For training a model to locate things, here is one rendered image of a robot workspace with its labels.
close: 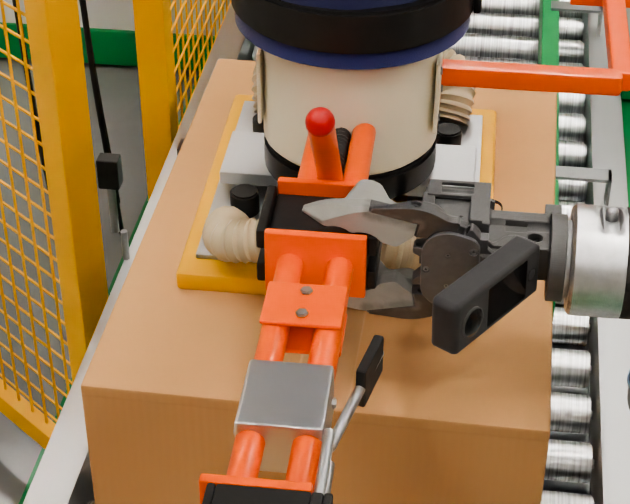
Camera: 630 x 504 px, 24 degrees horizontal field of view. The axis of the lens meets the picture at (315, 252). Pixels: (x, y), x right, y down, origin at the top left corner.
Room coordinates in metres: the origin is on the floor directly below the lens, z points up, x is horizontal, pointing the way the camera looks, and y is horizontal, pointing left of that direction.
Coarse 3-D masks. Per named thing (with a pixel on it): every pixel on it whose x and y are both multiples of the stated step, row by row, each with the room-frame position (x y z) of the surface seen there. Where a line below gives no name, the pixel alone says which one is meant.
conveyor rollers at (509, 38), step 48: (528, 0) 2.56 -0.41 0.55; (480, 48) 2.38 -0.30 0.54; (528, 48) 2.37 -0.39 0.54; (576, 48) 2.36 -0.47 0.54; (576, 96) 2.19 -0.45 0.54; (576, 144) 2.02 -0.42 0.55; (576, 192) 1.91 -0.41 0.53; (576, 336) 1.55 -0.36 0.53; (576, 384) 1.46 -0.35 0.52; (576, 432) 1.38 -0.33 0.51; (576, 480) 1.29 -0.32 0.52
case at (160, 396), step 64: (192, 128) 1.37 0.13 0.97; (512, 128) 1.37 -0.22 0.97; (192, 192) 1.25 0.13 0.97; (512, 192) 1.25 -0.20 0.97; (128, 320) 1.03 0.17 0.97; (192, 320) 1.03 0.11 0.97; (256, 320) 1.03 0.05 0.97; (384, 320) 1.03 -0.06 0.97; (512, 320) 1.03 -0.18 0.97; (128, 384) 0.95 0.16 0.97; (192, 384) 0.95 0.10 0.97; (384, 384) 0.95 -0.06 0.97; (448, 384) 0.95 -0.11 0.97; (512, 384) 0.95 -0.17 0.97; (128, 448) 0.94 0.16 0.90; (192, 448) 0.93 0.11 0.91; (384, 448) 0.91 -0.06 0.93; (448, 448) 0.90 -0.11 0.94; (512, 448) 0.89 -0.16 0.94
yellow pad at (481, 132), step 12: (480, 120) 1.35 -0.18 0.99; (492, 120) 1.36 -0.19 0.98; (444, 132) 1.28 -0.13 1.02; (456, 132) 1.28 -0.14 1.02; (468, 132) 1.32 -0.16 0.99; (480, 132) 1.32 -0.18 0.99; (492, 132) 1.33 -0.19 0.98; (456, 144) 1.28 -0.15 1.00; (468, 144) 1.30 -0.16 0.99; (480, 144) 1.30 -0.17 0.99; (492, 144) 1.31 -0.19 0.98; (480, 156) 1.28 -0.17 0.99; (492, 156) 1.29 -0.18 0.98; (480, 168) 1.26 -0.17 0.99; (492, 168) 1.26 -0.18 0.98; (480, 180) 1.24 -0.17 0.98; (492, 180) 1.24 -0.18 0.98; (492, 192) 1.22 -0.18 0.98
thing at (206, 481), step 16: (208, 480) 0.68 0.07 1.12; (224, 480) 0.68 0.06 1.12; (240, 480) 0.68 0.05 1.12; (256, 480) 0.68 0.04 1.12; (272, 480) 0.68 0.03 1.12; (208, 496) 0.66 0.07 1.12; (224, 496) 0.66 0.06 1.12; (240, 496) 0.66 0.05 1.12; (256, 496) 0.66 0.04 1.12; (272, 496) 0.66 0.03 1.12; (288, 496) 0.66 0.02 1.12; (304, 496) 0.66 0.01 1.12
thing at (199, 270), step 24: (240, 96) 1.41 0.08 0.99; (240, 120) 1.35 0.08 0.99; (216, 168) 1.26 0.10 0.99; (216, 192) 1.21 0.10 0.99; (240, 192) 1.17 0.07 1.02; (264, 192) 1.21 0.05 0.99; (192, 240) 1.13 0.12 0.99; (192, 264) 1.09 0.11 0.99; (216, 264) 1.09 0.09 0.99; (240, 264) 1.09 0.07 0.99; (192, 288) 1.08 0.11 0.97; (216, 288) 1.08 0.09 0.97; (240, 288) 1.07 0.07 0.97; (264, 288) 1.07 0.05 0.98
